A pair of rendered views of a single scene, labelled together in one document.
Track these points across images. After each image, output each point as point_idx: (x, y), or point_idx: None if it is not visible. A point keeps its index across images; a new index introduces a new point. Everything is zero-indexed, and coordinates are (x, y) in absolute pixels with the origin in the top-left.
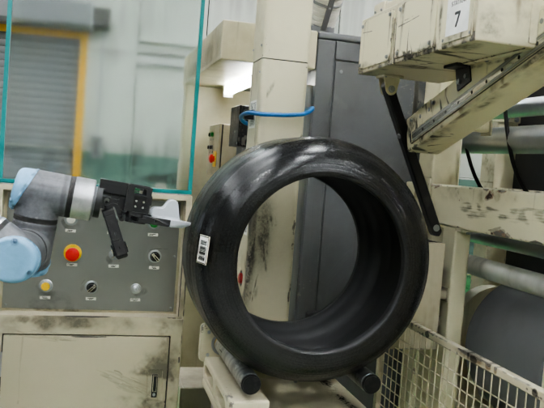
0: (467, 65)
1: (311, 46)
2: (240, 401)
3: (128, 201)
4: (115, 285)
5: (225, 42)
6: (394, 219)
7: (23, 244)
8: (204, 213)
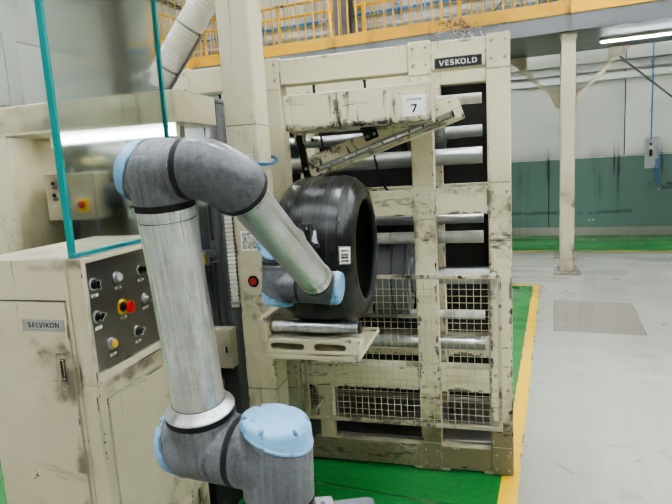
0: (375, 128)
1: (213, 109)
2: (359, 339)
3: (310, 236)
4: (149, 322)
5: (179, 108)
6: (372, 216)
7: (343, 274)
8: (333, 233)
